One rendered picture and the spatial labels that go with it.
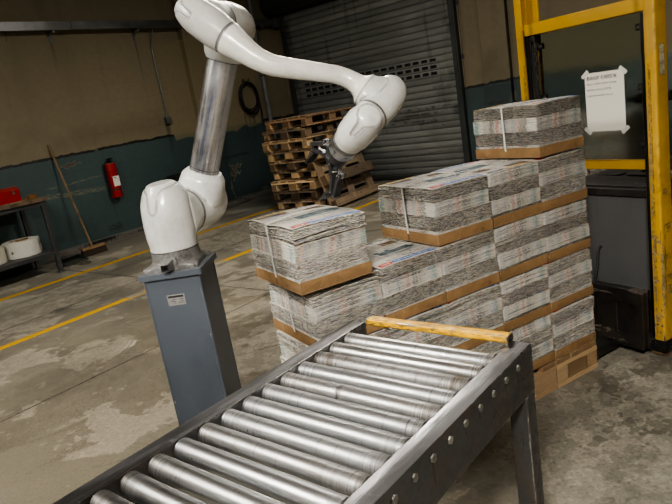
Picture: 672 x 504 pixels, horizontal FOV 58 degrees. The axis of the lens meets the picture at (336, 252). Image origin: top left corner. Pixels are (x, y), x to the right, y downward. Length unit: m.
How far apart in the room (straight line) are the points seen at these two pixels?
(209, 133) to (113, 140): 7.18
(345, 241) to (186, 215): 0.53
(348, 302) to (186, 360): 0.58
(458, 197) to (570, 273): 0.77
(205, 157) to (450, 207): 0.94
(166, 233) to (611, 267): 2.37
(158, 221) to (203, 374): 0.52
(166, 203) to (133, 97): 7.58
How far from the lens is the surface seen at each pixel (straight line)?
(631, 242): 3.41
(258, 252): 2.26
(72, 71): 9.13
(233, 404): 1.47
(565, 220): 2.88
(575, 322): 3.04
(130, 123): 9.43
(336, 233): 2.04
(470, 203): 2.46
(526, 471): 1.68
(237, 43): 1.86
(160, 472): 1.33
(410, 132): 10.04
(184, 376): 2.12
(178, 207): 1.99
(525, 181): 2.67
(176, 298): 2.02
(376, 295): 2.21
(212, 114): 2.09
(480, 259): 2.53
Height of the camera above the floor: 1.44
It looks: 14 degrees down
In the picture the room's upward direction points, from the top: 9 degrees counter-clockwise
